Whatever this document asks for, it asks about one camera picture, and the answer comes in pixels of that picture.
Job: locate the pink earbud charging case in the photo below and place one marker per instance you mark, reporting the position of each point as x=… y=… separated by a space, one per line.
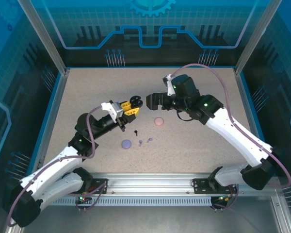
x=158 y=121

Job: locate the purple earbud charging case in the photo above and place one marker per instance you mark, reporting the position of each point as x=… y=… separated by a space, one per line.
x=126 y=144

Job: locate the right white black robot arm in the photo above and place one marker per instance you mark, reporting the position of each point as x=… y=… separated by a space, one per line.
x=232 y=136

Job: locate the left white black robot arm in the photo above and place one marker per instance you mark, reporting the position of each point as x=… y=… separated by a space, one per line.
x=51 y=165

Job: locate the blue table edge strip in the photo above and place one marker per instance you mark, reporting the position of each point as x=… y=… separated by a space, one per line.
x=245 y=85
x=53 y=97

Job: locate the small circuit board with LEDs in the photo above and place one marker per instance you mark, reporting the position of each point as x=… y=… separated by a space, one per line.
x=223 y=199
x=82 y=199

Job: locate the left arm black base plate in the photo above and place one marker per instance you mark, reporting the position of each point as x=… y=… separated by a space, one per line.
x=99 y=182

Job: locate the wide aluminium mounting rail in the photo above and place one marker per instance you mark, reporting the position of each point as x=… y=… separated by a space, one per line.
x=148 y=182

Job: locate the aluminium frame post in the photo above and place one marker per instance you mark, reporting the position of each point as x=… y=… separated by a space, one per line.
x=46 y=38
x=254 y=38

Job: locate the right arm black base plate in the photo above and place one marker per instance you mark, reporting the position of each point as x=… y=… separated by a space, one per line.
x=198 y=185

